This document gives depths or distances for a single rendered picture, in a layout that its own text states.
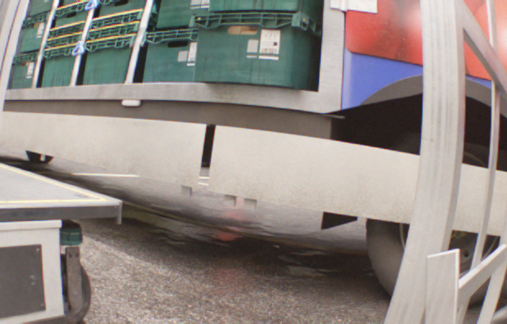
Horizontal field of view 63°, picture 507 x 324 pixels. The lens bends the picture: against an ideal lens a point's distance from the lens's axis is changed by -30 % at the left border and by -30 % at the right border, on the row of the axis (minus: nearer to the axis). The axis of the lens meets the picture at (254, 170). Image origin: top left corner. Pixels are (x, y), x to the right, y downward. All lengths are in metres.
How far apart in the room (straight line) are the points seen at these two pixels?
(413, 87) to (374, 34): 0.21
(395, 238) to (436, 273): 1.39
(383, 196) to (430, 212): 1.26
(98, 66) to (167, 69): 0.48
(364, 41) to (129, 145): 0.96
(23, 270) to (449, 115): 0.74
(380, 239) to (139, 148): 0.91
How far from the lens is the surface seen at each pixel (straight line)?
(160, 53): 2.21
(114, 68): 2.39
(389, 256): 1.69
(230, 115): 1.79
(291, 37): 1.61
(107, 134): 2.11
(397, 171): 1.56
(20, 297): 0.88
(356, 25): 1.66
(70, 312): 1.14
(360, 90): 1.61
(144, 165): 1.96
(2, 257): 0.83
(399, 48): 1.60
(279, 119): 1.72
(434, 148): 0.31
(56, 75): 2.79
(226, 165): 1.77
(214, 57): 1.72
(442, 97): 0.32
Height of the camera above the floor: 0.47
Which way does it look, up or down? 3 degrees down
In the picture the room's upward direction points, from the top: 8 degrees clockwise
